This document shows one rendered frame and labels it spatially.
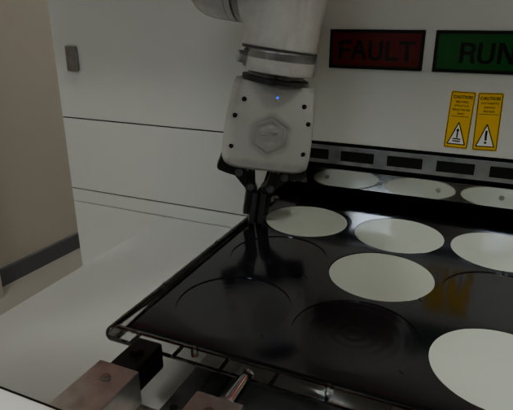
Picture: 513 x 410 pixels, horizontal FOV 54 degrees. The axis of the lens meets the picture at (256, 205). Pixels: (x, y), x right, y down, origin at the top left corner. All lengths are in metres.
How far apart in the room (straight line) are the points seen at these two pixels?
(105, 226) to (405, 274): 0.60
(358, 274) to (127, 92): 0.51
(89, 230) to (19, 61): 1.59
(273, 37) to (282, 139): 0.11
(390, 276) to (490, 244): 0.15
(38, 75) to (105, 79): 1.70
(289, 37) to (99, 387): 0.37
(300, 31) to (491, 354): 0.35
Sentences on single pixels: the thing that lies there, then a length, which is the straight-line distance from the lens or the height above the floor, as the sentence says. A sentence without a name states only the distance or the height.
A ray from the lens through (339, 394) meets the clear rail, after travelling 0.37.
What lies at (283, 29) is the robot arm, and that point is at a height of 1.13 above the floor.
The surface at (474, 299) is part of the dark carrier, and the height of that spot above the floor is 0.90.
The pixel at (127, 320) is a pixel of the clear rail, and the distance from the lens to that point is 0.45.
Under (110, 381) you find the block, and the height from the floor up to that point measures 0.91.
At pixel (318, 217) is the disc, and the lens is 0.65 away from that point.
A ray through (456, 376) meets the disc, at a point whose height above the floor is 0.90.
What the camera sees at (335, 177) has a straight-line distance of 0.71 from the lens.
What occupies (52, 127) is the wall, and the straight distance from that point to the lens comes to 2.63.
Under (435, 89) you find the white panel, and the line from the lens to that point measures 0.68.
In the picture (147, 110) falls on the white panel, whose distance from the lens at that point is 0.84.
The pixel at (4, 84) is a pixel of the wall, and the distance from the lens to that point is 2.46.
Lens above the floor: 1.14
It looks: 20 degrees down
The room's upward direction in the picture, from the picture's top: straight up
